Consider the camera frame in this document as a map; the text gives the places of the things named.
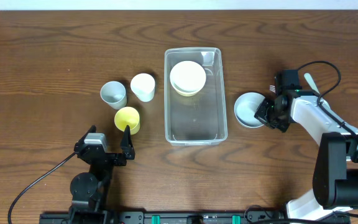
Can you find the white plastic fork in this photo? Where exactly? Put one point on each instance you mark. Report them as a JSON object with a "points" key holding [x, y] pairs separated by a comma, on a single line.
{"points": [[272, 88]]}

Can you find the grey cup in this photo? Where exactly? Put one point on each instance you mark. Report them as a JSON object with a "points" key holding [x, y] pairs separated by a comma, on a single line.
{"points": [[114, 94]]}

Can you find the white cup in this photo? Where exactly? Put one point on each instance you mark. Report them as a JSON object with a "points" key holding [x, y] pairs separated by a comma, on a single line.
{"points": [[143, 86]]}

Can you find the yellow bowl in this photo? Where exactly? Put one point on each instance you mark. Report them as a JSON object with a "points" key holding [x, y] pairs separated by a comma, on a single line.
{"points": [[186, 93]]}

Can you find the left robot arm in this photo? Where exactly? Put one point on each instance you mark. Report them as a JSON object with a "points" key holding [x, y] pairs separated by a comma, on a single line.
{"points": [[90, 189]]}

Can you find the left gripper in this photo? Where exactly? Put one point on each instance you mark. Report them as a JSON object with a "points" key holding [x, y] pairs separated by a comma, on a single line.
{"points": [[110, 157]]}

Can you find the grey bowl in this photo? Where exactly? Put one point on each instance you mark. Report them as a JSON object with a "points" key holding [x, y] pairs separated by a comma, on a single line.
{"points": [[245, 108]]}

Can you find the clear plastic container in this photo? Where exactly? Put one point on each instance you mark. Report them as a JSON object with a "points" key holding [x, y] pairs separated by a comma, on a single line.
{"points": [[199, 119]]}

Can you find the white bowl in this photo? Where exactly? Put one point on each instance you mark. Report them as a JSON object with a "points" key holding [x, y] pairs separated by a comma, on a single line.
{"points": [[188, 76]]}

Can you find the yellow cup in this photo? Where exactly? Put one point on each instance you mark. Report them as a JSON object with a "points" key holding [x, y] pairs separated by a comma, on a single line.
{"points": [[127, 116]]}

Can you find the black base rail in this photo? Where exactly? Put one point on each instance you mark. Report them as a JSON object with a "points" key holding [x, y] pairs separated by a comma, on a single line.
{"points": [[138, 217]]}

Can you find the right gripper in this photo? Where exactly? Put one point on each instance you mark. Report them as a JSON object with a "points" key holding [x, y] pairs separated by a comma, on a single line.
{"points": [[266, 114]]}

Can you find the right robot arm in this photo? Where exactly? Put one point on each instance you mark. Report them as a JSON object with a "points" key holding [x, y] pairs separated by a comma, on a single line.
{"points": [[335, 179]]}

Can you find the pale blue plastic spoon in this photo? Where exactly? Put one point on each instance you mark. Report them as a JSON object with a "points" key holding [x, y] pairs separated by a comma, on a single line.
{"points": [[309, 79]]}

